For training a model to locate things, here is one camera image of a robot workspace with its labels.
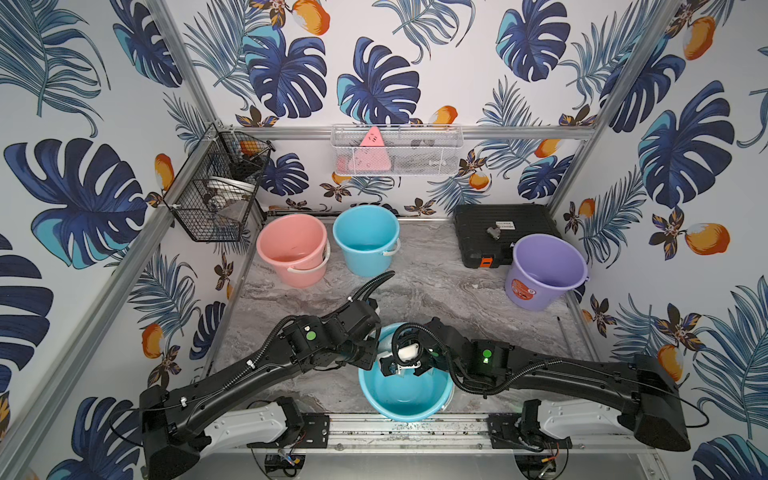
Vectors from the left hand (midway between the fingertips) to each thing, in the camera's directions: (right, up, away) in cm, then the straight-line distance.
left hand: (378, 354), depth 74 cm
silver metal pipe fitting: (+41, +32, +33) cm, 62 cm away
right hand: (+5, +6, 0) cm, 8 cm away
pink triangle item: (-2, +55, +17) cm, 57 cm away
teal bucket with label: (+7, -13, +6) cm, 16 cm away
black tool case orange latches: (+38, +32, +33) cm, 60 cm away
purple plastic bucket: (+48, +21, +15) cm, 55 cm away
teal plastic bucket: (-5, +31, +27) cm, 42 cm away
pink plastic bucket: (-30, +27, +33) cm, 52 cm away
